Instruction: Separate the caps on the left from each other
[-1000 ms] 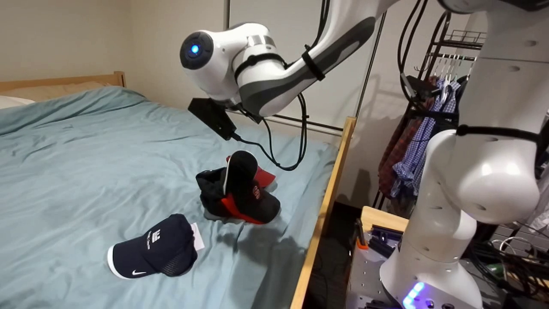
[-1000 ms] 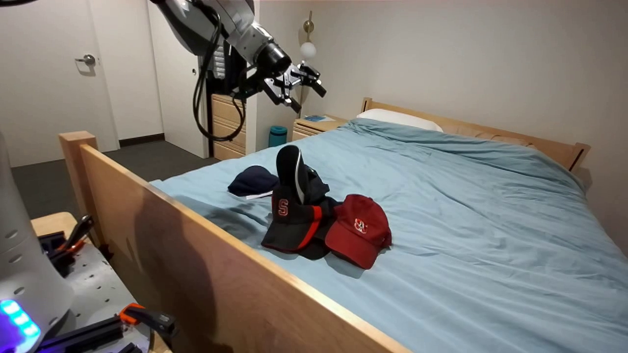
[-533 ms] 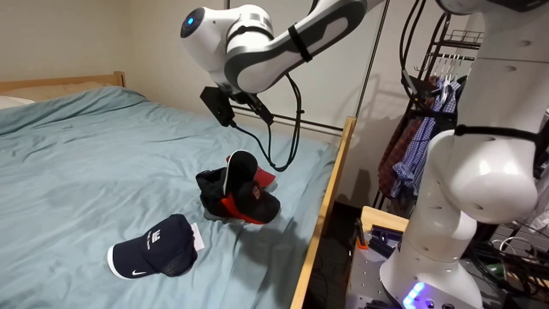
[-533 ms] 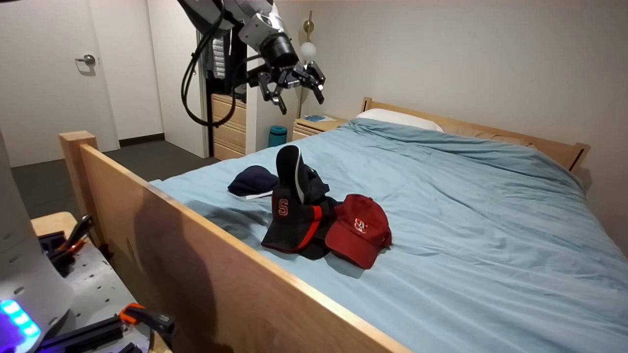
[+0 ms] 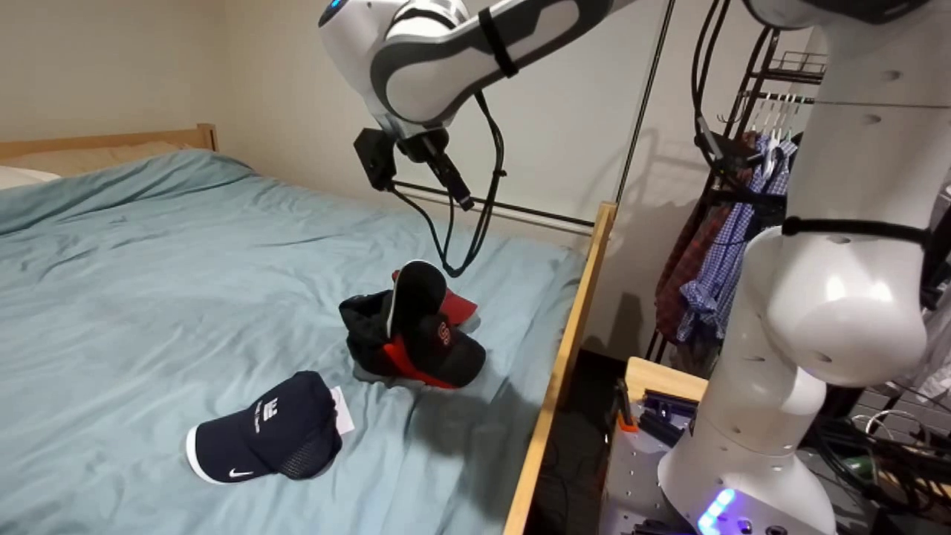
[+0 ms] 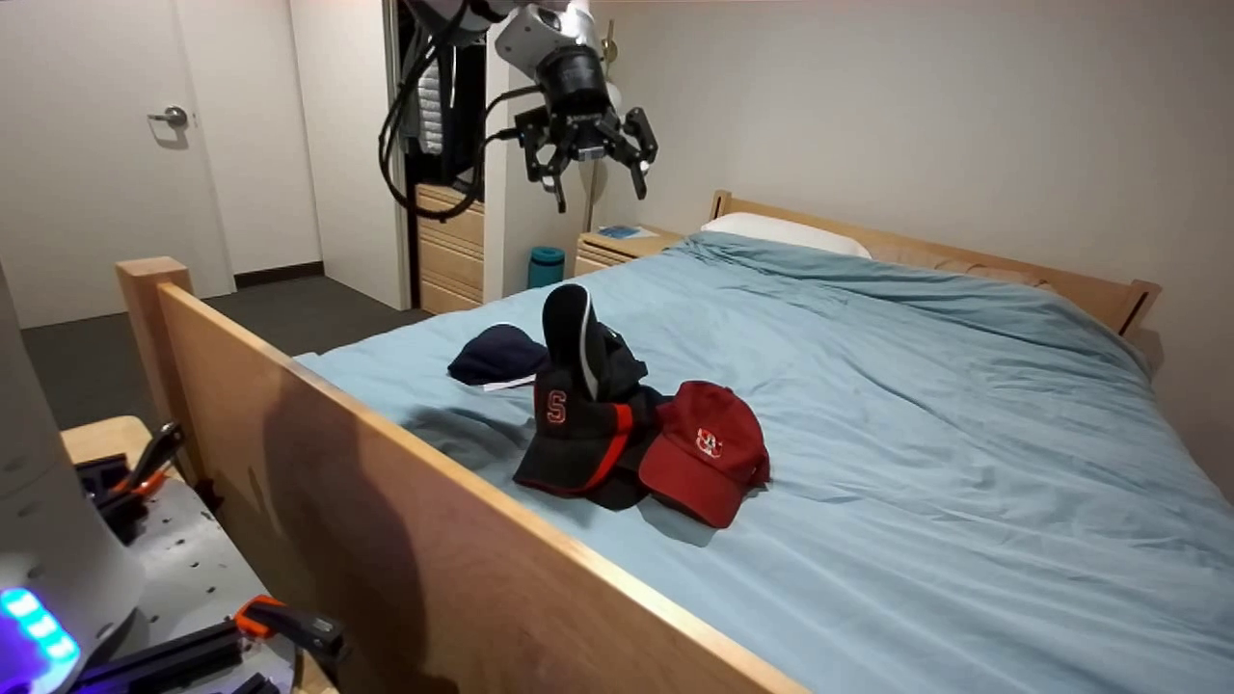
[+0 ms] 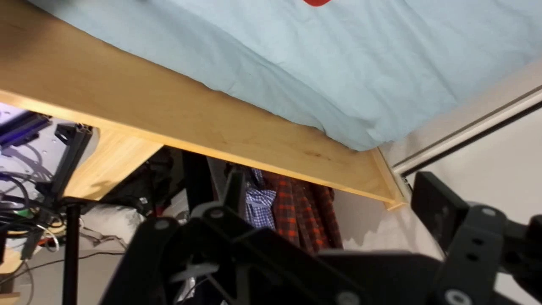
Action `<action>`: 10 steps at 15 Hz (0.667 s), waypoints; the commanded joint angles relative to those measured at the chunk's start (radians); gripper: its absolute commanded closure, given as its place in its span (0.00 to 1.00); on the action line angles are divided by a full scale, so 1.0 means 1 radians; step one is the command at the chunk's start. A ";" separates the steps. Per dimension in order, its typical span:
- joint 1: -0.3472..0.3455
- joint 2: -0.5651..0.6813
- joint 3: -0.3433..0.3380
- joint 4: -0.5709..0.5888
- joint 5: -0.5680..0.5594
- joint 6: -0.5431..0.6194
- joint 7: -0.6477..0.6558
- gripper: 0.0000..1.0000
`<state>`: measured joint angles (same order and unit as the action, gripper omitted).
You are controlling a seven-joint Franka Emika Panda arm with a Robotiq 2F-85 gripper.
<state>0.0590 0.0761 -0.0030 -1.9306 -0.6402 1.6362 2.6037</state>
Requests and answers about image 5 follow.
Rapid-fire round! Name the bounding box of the orange handled tool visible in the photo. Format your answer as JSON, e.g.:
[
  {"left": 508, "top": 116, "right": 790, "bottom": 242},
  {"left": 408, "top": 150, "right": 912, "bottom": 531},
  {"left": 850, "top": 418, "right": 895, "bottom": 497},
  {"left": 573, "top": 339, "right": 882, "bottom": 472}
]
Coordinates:
[{"left": 614, "top": 378, "right": 640, "bottom": 434}]

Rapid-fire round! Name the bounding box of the black clothes rack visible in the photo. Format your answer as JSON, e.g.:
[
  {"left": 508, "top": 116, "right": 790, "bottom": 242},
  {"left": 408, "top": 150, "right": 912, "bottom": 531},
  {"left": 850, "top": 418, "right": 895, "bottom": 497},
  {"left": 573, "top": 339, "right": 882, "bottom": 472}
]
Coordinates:
[{"left": 645, "top": 28, "right": 828, "bottom": 366}]

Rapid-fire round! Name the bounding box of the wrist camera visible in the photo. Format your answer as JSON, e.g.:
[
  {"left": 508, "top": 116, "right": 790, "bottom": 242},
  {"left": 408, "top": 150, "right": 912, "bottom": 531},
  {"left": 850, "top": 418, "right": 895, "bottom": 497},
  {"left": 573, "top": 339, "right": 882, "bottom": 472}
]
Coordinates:
[{"left": 354, "top": 128, "right": 400, "bottom": 192}]

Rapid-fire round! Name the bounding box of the teal bed sheet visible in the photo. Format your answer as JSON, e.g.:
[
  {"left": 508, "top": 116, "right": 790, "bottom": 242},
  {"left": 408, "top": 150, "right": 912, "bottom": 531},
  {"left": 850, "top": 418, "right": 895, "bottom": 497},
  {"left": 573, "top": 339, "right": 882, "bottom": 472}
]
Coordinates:
[{"left": 0, "top": 149, "right": 588, "bottom": 535}]

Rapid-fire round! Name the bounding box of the cap with red brim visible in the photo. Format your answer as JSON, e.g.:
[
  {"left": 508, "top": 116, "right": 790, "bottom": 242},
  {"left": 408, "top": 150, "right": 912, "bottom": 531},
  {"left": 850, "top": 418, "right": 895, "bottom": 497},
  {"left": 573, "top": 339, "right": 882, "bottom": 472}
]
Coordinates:
[{"left": 392, "top": 268, "right": 481, "bottom": 328}]

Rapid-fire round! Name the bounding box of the thin black pole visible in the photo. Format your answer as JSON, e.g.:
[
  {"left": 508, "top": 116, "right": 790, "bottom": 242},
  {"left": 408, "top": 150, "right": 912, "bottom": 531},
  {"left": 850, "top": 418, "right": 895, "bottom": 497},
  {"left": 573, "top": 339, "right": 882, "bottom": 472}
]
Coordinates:
[{"left": 614, "top": 0, "right": 678, "bottom": 207}]

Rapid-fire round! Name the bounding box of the navy cap with white logo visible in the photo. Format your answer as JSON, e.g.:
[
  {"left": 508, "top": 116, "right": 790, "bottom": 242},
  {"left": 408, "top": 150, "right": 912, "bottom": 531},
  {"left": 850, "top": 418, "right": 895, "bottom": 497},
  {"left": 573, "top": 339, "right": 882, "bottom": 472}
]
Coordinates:
[{"left": 185, "top": 370, "right": 344, "bottom": 486}]

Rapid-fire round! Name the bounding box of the black cap with orange logo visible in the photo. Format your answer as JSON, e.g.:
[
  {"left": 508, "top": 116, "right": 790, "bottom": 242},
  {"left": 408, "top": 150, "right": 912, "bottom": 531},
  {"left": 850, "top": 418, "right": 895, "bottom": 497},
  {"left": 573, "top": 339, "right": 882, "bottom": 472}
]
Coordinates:
[{"left": 382, "top": 259, "right": 488, "bottom": 392}]

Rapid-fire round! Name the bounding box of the red plaid shirt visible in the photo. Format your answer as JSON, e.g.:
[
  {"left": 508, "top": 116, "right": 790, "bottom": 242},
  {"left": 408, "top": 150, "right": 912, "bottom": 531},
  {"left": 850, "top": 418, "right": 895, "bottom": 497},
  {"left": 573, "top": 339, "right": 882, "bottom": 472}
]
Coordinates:
[{"left": 655, "top": 131, "right": 760, "bottom": 344}]

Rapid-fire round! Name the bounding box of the white pillow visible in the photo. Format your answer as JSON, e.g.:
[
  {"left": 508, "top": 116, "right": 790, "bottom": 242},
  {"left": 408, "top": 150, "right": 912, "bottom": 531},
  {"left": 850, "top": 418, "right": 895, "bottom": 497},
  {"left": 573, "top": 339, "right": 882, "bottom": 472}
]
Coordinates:
[{"left": 0, "top": 165, "right": 62, "bottom": 191}]

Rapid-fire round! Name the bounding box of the black clamp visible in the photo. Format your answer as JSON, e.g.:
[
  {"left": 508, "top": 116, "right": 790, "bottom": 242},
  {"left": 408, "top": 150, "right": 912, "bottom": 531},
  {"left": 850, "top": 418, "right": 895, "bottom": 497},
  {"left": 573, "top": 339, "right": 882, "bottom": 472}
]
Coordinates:
[{"left": 637, "top": 389, "right": 700, "bottom": 449}]

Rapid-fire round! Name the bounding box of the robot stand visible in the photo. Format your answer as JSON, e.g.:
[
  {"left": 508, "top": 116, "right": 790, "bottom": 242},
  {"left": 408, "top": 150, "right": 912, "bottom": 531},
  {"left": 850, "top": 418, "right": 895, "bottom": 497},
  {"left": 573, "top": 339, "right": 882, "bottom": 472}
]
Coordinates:
[{"left": 597, "top": 356, "right": 842, "bottom": 535}]

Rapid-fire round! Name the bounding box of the wooden bed frame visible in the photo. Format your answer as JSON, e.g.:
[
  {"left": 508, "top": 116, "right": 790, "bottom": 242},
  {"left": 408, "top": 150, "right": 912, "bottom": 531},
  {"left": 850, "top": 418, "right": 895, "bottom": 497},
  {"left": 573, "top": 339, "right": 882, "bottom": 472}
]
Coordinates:
[{"left": 0, "top": 123, "right": 619, "bottom": 535}]

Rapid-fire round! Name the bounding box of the white paper tag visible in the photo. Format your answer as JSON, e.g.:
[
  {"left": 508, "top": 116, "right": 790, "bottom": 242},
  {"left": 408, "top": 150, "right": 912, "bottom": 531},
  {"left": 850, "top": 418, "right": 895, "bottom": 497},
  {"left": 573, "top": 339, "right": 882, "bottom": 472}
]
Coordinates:
[{"left": 329, "top": 386, "right": 356, "bottom": 436}]

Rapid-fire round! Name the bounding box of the plain black cap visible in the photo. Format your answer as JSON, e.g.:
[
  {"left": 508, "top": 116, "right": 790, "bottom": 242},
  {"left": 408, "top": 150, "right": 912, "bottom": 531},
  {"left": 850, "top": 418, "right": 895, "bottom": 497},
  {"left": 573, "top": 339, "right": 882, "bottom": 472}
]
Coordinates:
[{"left": 339, "top": 291, "right": 395, "bottom": 378}]

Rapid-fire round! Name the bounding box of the row of white hangers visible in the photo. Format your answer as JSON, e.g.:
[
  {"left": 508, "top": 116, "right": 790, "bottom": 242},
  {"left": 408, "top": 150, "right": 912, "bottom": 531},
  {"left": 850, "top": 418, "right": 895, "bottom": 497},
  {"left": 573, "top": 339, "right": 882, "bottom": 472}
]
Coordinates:
[{"left": 749, "top": 92, "right": 805, "bottom": 158}]

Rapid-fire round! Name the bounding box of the blue checked shirt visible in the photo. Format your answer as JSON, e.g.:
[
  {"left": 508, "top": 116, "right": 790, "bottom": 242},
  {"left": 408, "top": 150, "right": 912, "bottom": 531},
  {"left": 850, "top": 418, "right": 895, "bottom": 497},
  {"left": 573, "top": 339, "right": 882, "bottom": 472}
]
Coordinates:
[{"left": 676, "top": 135, "right": 799, "bottom": 344}]

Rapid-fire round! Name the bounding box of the heap of black cables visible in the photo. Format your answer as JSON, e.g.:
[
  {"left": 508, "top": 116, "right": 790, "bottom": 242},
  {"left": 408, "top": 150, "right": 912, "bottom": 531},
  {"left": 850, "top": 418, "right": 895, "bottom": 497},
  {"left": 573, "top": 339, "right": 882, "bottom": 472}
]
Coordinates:
[{"left": 806, "top": 383, "right": 951, "bottom": 525}]

